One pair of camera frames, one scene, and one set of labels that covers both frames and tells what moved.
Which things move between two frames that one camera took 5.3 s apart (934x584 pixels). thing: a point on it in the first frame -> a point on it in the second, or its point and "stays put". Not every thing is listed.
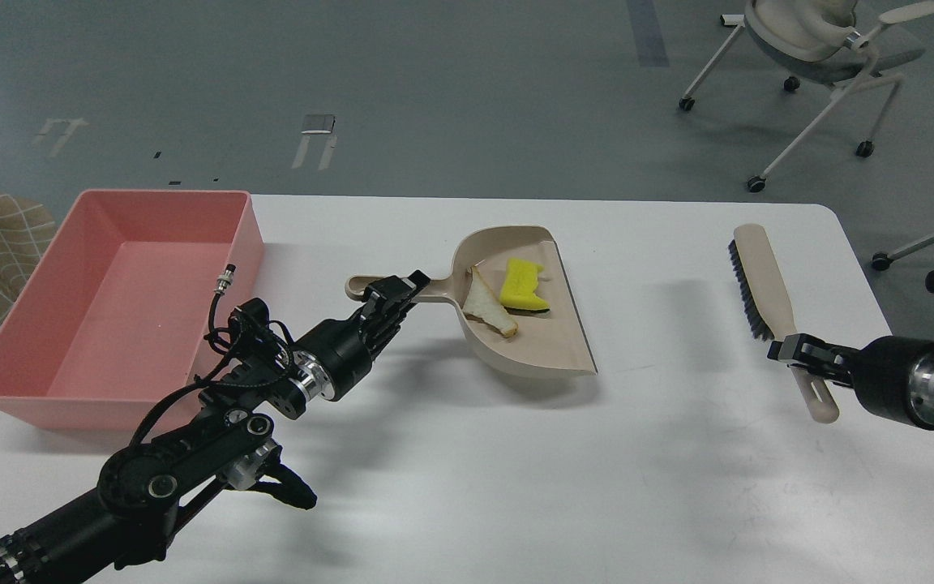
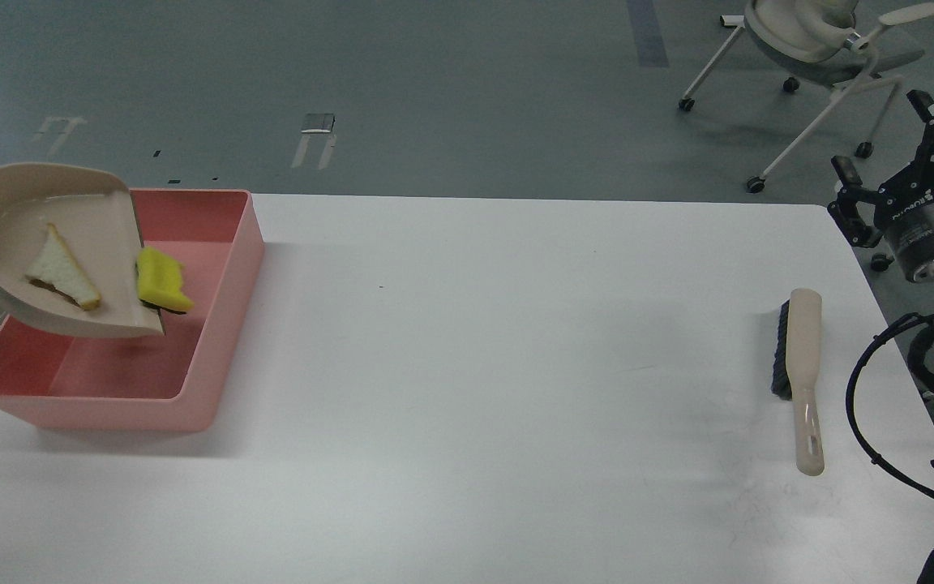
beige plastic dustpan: [489, 248] -> [6, 211]
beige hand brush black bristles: [755, 268] -> [797, 369]
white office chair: [809, 40] stays put
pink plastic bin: [115, 319] stays put
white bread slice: [482, 305] -> [56, 268]
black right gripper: [909, 380] -> [929, 210]
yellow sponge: [520, 283] -> [159, 281]
